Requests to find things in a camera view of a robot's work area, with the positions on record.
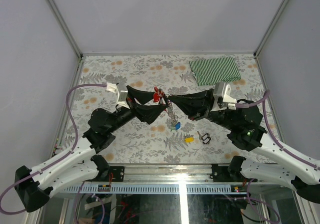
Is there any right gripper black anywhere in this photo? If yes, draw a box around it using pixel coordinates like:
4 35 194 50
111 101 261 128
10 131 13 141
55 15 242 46
168 88 237 131

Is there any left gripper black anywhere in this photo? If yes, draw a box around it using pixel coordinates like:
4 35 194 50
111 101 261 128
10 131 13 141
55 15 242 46
109 87 168 134

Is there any metal key holder red handle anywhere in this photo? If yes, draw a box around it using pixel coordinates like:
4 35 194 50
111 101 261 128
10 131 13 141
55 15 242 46
151 85 178 131

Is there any blue key tag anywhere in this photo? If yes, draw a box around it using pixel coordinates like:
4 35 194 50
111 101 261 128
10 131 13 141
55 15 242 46
174 122 181 130

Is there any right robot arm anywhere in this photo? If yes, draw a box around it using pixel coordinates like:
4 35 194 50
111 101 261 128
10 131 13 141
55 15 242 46
169 89 320 203

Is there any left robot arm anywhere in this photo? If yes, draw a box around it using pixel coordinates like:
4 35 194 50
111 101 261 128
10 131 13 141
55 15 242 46
14 83 169 212

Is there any green white striped cloth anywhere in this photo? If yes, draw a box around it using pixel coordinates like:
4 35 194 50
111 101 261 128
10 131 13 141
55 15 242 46
189 57 241 86

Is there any black key tag upper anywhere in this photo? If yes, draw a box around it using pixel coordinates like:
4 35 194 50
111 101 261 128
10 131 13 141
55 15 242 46
201 133 210 140

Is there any black key tag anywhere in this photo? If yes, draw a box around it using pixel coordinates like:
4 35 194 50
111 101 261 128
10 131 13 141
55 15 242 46
201 137 211 144
201 133 210 140

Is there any yellow key tag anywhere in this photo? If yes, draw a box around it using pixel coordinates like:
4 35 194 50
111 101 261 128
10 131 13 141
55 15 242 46
184 137 195 143

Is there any black key tag lower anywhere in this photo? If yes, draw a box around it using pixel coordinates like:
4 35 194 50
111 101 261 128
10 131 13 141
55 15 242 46
201 137 211 144

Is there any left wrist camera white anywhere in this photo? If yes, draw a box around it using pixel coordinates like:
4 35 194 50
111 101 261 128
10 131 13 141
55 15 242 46
106 82 129 109

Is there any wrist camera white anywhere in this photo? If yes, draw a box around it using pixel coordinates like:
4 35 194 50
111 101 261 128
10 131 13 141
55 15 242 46
106 82 129 109
212 82 237 111

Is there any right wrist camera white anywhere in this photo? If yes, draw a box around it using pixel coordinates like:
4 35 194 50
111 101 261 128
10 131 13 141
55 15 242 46
212 82 237 111

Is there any aluminium front rail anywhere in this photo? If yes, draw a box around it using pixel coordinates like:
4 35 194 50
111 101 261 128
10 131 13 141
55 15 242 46
67 163 251 184

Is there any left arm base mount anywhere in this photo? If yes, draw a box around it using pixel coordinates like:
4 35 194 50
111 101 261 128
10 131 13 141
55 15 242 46
93 166 125 182

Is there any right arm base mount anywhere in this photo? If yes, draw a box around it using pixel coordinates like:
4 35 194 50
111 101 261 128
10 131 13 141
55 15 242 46
210 156 246 182

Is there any white slotted cable duct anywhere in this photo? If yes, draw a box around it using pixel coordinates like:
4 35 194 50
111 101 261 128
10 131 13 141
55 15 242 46
62 183 244 194

